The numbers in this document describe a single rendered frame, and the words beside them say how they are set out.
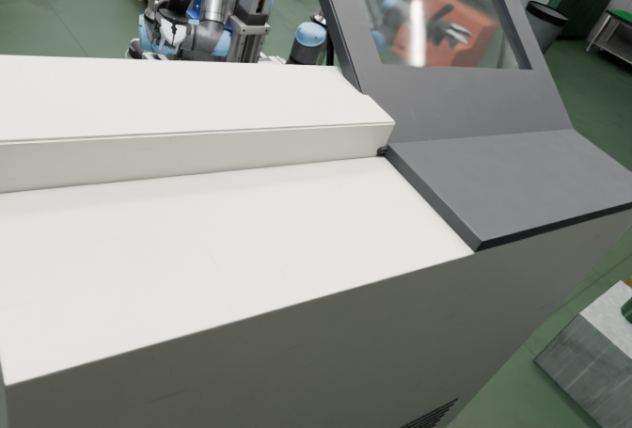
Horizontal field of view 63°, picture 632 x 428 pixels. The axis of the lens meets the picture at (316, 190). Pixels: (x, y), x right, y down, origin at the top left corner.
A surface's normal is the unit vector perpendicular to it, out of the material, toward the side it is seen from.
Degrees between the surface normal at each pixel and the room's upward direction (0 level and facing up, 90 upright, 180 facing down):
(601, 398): 90
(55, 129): 0
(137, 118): 0
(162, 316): 0
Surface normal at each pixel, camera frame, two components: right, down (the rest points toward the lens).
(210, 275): 0.30, -0.75
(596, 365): -0.75, 0.19
